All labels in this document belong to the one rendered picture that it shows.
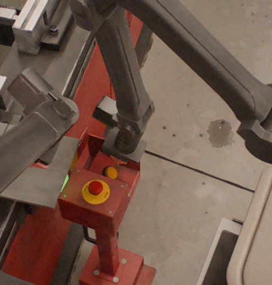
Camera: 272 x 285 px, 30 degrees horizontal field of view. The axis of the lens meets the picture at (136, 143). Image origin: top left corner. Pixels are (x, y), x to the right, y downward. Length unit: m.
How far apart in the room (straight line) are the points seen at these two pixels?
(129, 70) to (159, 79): 1.64
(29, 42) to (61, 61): 0.10
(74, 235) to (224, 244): 1.17
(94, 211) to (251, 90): 0.62
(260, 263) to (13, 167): 0.32
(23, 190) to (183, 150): 1.35
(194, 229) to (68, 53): 0.99
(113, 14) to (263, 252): 0.45
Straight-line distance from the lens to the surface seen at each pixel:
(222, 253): 0.98
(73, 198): 1.32
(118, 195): 1.31
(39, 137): 0.73
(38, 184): 1.09
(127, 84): 0.99
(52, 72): 1.46
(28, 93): 0.87
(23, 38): 1.48
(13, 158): 0.64
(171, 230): 2.13
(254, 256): 0.66
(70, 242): 2.07
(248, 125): 0.84
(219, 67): 0.80
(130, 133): 1.10
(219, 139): 2.39
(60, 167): 1.11
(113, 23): 0.86
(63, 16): 1.57
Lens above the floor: 1.93
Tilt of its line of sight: 55 degrees down
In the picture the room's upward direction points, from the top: straight up
